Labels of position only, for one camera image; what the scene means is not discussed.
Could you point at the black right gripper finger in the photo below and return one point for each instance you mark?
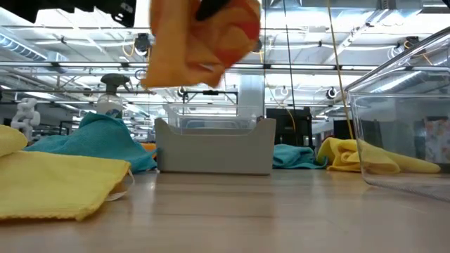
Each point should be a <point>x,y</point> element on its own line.
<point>211,8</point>

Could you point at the teal microfiber towel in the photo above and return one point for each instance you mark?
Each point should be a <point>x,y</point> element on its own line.
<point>293,156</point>
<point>98,140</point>

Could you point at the yellow microfiber towel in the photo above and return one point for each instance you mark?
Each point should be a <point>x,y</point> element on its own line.
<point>52,182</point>
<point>339,154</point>

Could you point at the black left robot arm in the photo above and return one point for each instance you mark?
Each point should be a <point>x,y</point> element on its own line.
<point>21,8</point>

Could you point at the white spray bottle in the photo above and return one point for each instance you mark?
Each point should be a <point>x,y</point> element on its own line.
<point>112,82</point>

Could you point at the black equipment rack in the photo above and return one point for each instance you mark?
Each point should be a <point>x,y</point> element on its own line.
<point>281,130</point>

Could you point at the grey plastic basket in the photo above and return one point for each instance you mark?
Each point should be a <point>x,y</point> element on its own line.
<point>214,154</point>

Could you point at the large clear plastic basket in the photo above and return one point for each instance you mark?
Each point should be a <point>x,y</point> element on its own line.
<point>404,105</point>

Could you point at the colourful patterned board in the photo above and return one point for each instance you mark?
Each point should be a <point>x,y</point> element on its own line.
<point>437,140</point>

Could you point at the black gantry frame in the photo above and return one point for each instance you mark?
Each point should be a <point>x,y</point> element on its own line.
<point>210,92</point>

